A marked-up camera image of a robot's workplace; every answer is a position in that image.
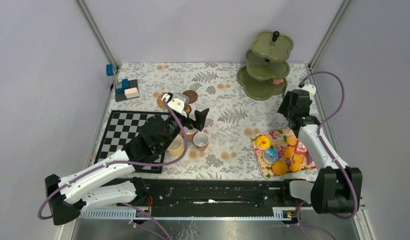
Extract blue frosted donut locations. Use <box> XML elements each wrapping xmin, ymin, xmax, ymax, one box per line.
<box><xmin>262</xmin><ymin>148</ymin><xmax>279</xmax><ymax>165</ymax></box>

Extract purple candy packet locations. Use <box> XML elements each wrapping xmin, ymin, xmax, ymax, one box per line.
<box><xmin>305</xmin><ymin>151</ymin><xmax>313</xmax><ymax>165</ymax></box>

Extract round orange biscuit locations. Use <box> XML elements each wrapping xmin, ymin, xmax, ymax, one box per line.
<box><xmin>286</xmin><ymin>136</ymin><xmax>297</xmax><ymax>146</ymax></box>

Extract black white chessboard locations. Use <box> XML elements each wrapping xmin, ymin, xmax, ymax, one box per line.
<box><xmin>94</xmin><ymin>110</ymin><xmax>170</xmax><ymax>163</ymax></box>

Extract green three-tier serving stand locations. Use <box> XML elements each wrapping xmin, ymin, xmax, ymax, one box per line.
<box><xmin>236</xmin><ymin>30</ymin><xmax>294</xmax><ymax>101</ymax></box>

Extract yellow mug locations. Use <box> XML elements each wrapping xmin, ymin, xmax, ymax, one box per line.
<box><xmin>166</xmin><ymin>135</ymin><xmax>185</xmax><ymax>158</ymax></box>

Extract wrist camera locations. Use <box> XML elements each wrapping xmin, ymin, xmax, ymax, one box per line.
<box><xmin>161</xmin><ymin>92</ymin><xmax>189</xmax><ymax>117</ymax></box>
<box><xmin>300</xmin><ymin>83</ymin><xmax>316</xmax><ymax>100</ymax></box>

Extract orange bear cookie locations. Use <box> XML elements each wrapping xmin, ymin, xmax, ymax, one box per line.
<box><xmin>284</xmin><ymin>146</ymin><xmax>294</xmax><ymax>160</ymax></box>

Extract dark brown round coaster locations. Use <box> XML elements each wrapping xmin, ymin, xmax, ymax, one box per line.
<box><xmin>182</xmin><ymin>90</ymin><xmax>198</xmax><ymax>104</ymax></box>

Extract pink swiss roll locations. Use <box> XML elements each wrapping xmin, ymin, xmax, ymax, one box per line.
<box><xmin>272</xmin><ymin>78</ymin><xmax>285</xmax><ymax>85</ymax></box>

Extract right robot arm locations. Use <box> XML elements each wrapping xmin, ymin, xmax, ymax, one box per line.
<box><xmin>277</xmin><ymin>89</ymin><xmax>363</xmax><ymax>218</ymax></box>

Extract toy block set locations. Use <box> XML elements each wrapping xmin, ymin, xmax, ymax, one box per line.
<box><xmin>115</xmin><ymin>78</ymin><xmax>140</xmax><ymax>102</ymax></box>

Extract square yellow cracker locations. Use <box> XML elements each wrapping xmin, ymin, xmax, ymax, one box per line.
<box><xmin>292</xmin><ymin>154</ymin><xmax>305</xmax><ymax>165</ymax></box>

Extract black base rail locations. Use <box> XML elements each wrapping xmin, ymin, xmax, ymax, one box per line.
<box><xmin>128</xmin><ymin>179</ymin><xmax>299</xmax><ymax>218</ymax></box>

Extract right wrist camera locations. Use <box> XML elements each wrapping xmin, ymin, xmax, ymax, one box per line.
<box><xmin>300</xmin><ymin>83</ymin><xmax>316</xmax><ymax>100</ymax></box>

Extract pink strawberry cake slice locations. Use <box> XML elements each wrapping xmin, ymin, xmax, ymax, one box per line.
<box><xmin>294</xmin><ymin>139</ymin><xmax>307</xmax><ymax>155</ymax></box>

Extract yellow frosted donut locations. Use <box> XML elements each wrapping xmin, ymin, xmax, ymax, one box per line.
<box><xmin>255</xmin><ymin>135</ymin><xmax>271</xmax><ymax>151</ymax></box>

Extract blue clip on frame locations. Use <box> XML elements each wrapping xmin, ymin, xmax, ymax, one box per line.
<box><xmin>106</xmin><ymin>63</ymin><xmax>115</xmax><ymax>76</ymax></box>

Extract large pink floral mug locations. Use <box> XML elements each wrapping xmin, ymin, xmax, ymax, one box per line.
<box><xmin>183</xmin><ymin>127</ymin><xmax>198</xmax><ymax>141</ymax></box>

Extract black orange face coaster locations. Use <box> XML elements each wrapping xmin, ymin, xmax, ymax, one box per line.
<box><xmin>184</xmin><ymin>105</ymin><xmax>192</xmax><ymax>116</ymax></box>

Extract floral snack tray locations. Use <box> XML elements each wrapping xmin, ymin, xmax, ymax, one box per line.
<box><xmin>251</xmin><ymin>128</ymin><xmax>316</xmax><ymax>178</ymax></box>

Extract small orange cookie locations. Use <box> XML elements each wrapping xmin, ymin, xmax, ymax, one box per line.
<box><xmin>289</xmin><ymin>162</ymin><xmax>301</xmax><ymax>173</ymax></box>

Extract floral tablecloth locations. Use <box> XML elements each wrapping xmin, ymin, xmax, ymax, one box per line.
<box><xmin>89</xmin><ymin>62</ymin><xmax>325</xmax><ymax>182</ymax></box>

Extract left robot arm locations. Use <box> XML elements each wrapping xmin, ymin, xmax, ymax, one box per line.
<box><xmin>45</xmin><ymin>109</ymin><xmax>209</xmax><ymax>226</ymax></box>

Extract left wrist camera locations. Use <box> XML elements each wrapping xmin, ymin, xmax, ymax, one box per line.
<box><xmin>161</xmin><ymin>92</ymin><xmax>189</xmax><ymax>117</ymax></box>

